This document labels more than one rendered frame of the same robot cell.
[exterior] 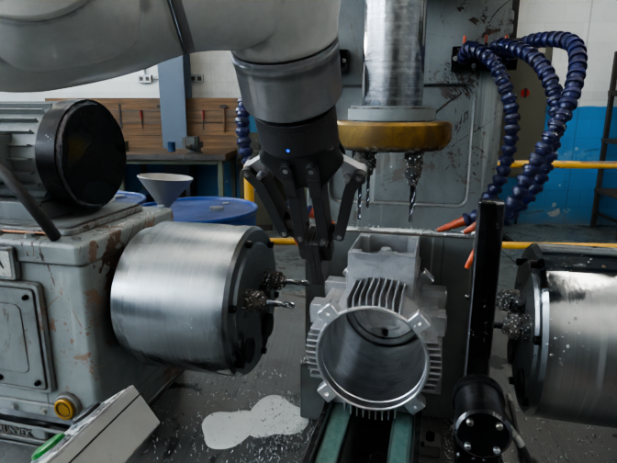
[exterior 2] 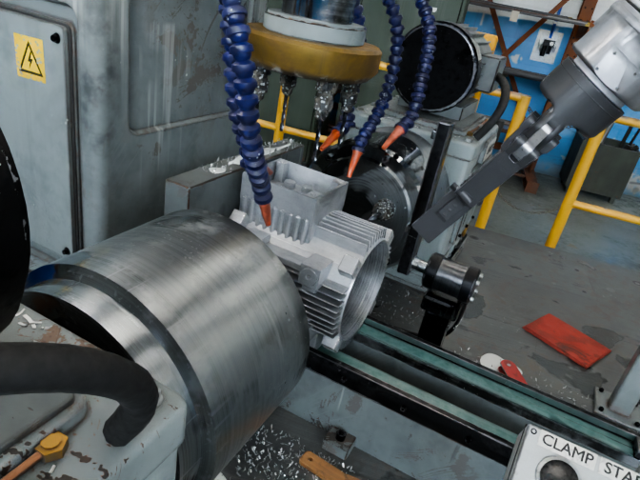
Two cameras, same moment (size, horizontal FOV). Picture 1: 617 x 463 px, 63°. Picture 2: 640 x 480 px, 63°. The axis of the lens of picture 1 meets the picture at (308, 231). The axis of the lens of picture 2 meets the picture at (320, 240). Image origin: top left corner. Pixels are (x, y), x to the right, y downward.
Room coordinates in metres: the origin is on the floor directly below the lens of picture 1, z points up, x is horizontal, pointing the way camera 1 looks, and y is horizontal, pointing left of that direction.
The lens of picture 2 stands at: (0.62, 0.57, 1.40)
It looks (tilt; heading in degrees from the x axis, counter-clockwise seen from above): 26 degrees down; 278
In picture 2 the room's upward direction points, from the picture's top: 11 degrees clockwise
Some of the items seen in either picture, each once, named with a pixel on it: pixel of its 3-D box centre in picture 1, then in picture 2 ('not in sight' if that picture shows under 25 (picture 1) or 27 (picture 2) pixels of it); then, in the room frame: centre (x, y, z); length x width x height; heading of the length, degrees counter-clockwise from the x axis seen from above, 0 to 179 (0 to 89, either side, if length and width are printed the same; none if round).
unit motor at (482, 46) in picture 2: not in sight; (450, 119); (0.55, -0.72, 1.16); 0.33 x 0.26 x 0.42; 76
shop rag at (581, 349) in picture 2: not in sight; (567, 338); (0.20, -0.47, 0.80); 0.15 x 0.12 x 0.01; 142
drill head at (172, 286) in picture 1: (177, 293); (123, 378); (0.82, 0.23, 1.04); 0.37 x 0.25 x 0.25; 76
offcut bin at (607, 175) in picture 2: not in sight; (604, 152); (-1.09, -4.68, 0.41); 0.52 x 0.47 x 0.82; 176
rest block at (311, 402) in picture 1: (321, 382); not in sight; (0.83, -0.02, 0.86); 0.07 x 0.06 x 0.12; 76
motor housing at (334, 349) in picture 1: (379, 330); (306, 265); (0.73, -0.11, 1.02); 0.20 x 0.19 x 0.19; 165
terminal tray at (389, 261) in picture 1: (385, 265); (293, 200); (0.77, -0.12, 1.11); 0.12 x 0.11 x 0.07; 165
